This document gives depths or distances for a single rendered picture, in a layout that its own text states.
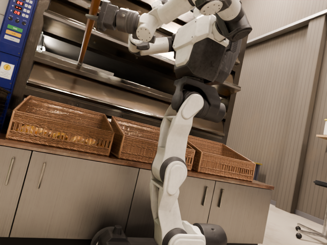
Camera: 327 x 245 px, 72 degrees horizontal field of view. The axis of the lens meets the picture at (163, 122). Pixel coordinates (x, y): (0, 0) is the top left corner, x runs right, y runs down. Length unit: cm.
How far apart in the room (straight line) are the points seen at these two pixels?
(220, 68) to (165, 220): 80
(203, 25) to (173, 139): 55
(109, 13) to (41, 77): 103
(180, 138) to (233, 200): 94
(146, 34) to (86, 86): 108
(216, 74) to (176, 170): 51
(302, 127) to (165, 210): 396
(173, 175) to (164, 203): 15
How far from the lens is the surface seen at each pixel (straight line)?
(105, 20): 101
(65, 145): 142
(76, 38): 199
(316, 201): 470
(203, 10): 87
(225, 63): 124
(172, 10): 91
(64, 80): 192
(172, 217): 119
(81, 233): 151
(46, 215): 146
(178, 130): 108
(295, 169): 477
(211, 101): 119
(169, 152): 109
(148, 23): 96
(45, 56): 195
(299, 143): 480
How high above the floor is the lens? 75
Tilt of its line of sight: 4 degrees up
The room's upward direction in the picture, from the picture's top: 13 degrees clockwise
